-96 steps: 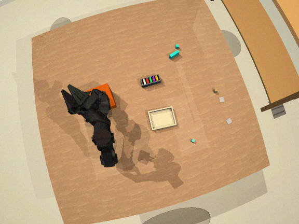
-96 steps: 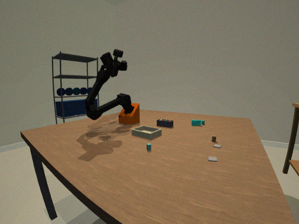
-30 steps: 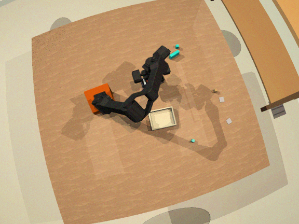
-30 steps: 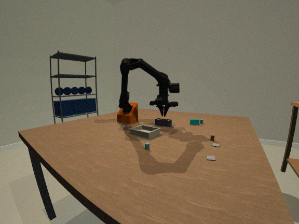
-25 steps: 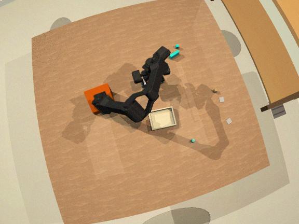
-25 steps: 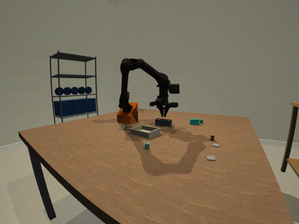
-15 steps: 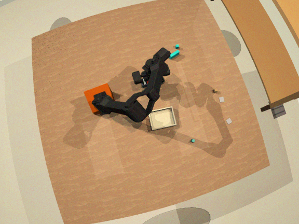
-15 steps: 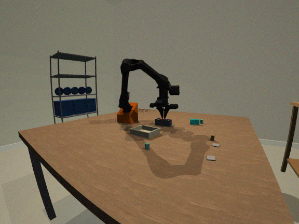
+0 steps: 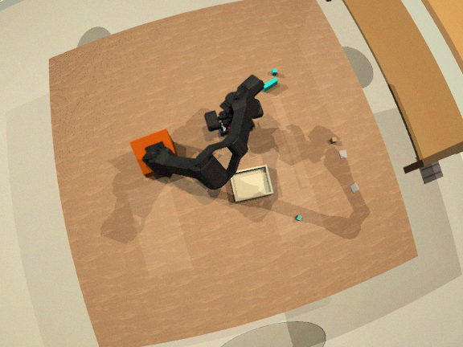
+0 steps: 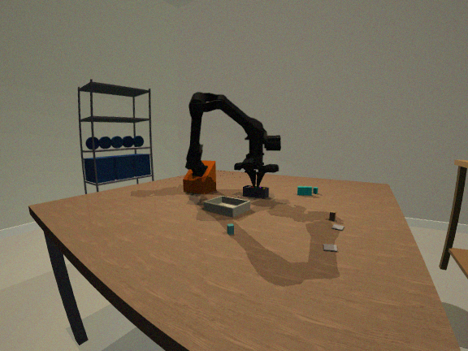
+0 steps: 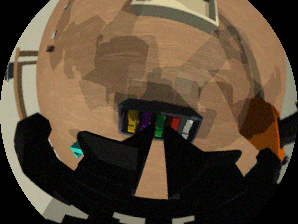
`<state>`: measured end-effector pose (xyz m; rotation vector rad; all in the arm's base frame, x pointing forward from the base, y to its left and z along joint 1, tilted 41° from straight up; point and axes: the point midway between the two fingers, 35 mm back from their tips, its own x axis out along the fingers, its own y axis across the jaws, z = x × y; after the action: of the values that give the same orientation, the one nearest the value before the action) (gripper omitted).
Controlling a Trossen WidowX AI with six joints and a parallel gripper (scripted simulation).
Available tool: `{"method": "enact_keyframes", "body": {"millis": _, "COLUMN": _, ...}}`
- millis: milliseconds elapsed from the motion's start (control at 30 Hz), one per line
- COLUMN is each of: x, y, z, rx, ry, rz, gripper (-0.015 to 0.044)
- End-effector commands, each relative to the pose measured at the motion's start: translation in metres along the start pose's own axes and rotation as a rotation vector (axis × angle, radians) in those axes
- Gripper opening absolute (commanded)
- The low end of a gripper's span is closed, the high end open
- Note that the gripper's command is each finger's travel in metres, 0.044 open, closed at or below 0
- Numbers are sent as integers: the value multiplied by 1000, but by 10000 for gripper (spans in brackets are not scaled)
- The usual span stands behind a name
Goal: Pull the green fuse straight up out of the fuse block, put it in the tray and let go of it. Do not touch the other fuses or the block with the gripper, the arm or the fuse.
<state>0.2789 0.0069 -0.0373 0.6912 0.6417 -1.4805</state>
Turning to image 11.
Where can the teal rectangular block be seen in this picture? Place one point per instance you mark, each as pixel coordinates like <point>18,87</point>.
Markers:
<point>76,148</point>

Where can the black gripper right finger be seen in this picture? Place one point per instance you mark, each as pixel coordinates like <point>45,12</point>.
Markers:
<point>185,162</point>

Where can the green fuse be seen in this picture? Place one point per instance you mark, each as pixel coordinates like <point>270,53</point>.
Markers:
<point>160,125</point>

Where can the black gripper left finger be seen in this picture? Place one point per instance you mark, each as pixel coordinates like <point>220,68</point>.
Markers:
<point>128,154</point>

